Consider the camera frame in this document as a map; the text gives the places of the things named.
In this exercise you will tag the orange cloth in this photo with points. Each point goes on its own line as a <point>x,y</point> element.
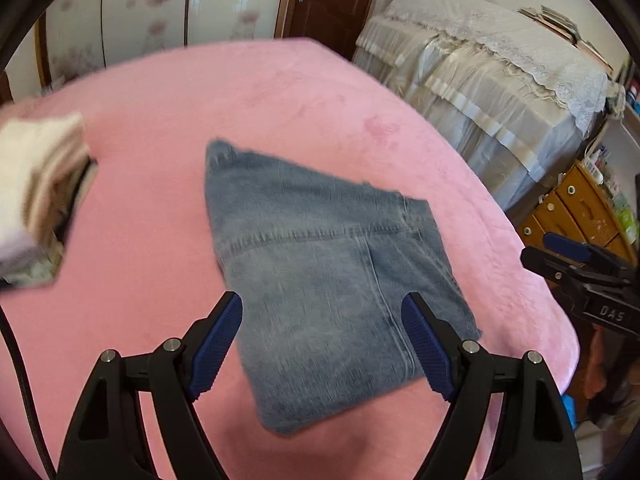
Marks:
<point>596,365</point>

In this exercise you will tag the wooden drawer cabinet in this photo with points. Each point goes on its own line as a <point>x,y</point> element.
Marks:
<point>575,210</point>

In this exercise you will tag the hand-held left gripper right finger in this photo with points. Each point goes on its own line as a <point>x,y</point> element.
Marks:
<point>425,345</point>

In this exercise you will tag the lace-covered furniture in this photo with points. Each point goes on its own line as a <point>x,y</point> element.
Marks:
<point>475,85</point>

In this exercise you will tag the pink blanket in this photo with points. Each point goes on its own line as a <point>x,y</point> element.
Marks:
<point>150,125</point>

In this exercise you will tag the floral sliding-door wardrobe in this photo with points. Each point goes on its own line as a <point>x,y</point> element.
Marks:
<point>140,0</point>

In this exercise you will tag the blue jeans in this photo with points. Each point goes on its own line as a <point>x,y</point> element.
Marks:
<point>325,260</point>

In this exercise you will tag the stack of books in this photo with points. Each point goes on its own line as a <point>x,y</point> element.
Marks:
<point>555,17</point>

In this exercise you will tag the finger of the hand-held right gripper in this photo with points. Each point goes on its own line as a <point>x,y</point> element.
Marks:
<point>565,244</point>
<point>542,260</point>

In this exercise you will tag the green packet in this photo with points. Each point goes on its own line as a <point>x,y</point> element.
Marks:
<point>627,217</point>

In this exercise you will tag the stack of folded clothes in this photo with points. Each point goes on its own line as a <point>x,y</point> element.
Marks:
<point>20,160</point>

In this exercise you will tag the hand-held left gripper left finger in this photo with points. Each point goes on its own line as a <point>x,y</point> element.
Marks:
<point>215,350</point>

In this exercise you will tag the light green folded garment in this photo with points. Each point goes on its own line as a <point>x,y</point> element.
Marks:
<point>35,272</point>

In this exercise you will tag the white bottle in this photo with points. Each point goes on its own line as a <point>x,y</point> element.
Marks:
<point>596,164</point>

